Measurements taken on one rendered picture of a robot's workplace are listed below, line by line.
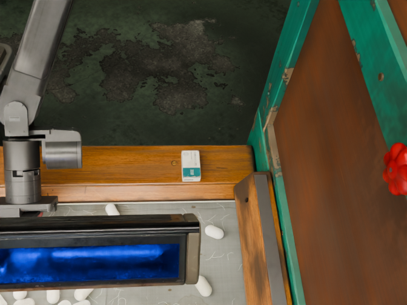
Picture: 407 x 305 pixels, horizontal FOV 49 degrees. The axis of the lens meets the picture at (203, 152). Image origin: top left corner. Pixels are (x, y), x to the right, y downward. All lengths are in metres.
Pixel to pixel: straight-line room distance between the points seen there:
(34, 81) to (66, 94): 1.26
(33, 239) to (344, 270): 0.35
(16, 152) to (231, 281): 0.43
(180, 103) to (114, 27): 0.55
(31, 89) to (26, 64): 0.04
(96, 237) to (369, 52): 0.32
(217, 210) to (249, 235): 0.13
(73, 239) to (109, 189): 0.42
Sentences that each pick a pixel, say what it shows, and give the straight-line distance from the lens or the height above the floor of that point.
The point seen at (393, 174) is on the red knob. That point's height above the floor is 1.24.
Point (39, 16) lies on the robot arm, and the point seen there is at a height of 1.04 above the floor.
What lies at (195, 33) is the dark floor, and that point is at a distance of 2.27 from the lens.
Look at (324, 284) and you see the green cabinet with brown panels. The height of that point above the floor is 0.96.
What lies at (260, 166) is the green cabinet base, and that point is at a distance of 0.89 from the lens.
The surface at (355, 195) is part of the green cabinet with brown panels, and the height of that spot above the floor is 1.11.
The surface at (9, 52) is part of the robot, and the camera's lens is 1.75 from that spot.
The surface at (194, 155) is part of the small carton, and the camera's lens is 0.89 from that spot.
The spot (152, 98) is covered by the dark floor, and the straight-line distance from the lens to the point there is 1.98.
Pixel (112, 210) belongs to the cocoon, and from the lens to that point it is 0.86.
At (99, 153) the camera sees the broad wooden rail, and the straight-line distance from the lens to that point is 0.92.
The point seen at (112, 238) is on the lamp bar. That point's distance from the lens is 0.46.
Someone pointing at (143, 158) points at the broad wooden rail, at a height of 0.76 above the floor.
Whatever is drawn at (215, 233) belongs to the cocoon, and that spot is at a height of 0.76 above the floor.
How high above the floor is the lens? 1.54
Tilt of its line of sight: 57 degrees down
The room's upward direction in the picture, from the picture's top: 10 degrees clockwise
